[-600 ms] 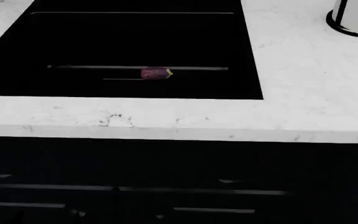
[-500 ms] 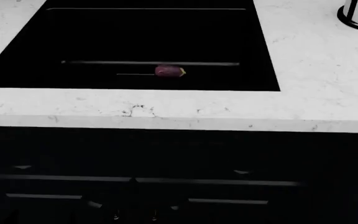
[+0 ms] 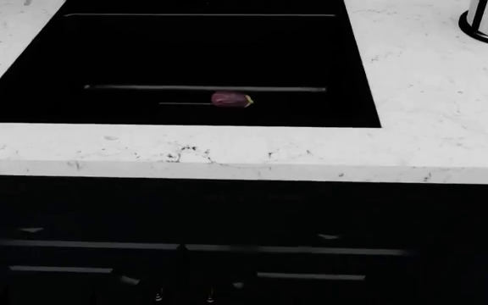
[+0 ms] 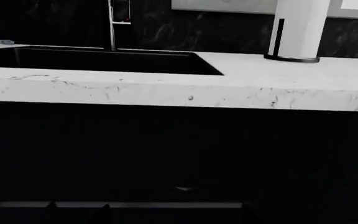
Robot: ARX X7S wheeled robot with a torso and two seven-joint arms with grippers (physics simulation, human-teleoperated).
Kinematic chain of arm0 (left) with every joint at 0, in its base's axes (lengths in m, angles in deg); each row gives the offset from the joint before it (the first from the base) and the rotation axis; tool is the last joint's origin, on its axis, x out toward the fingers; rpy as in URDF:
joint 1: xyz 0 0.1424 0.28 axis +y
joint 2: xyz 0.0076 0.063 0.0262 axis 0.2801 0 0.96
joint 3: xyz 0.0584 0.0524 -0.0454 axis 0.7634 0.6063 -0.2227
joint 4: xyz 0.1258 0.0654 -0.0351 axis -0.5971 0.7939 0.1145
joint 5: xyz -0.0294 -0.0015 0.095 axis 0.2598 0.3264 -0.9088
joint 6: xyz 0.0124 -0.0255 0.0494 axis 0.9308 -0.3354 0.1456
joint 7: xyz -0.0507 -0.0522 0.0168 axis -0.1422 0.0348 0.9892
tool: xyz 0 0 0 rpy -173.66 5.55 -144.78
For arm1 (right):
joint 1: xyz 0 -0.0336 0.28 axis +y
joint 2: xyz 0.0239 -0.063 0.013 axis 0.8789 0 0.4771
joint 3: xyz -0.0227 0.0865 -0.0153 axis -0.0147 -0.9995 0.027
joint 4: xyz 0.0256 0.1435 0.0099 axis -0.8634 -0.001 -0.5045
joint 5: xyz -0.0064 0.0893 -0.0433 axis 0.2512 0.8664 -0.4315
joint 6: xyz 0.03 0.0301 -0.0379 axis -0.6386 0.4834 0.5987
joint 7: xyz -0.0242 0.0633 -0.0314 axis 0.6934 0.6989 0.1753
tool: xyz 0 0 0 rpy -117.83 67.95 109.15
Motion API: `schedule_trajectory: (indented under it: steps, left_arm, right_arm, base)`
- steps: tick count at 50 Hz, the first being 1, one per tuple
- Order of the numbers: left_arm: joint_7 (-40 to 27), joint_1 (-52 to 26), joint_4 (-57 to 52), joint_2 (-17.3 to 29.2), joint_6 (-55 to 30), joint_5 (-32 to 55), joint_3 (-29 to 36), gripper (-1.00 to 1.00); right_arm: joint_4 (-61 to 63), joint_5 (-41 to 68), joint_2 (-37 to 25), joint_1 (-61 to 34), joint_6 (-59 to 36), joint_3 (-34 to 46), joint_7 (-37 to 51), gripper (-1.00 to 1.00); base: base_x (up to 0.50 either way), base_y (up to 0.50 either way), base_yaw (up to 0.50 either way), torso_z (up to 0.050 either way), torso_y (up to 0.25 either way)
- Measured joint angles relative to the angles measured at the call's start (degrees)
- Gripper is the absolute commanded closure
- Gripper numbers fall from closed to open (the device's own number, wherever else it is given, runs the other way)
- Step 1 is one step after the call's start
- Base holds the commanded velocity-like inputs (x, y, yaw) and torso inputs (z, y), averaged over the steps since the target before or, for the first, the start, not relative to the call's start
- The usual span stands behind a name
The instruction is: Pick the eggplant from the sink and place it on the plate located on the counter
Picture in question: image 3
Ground purple eggplant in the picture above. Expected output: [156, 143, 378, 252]
[210, 90, 255, 109]

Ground black base cabinet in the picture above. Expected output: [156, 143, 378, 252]
[0, 173, 488, 305]

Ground black cooktop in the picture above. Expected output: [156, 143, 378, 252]
[0, 0, 382, 130]

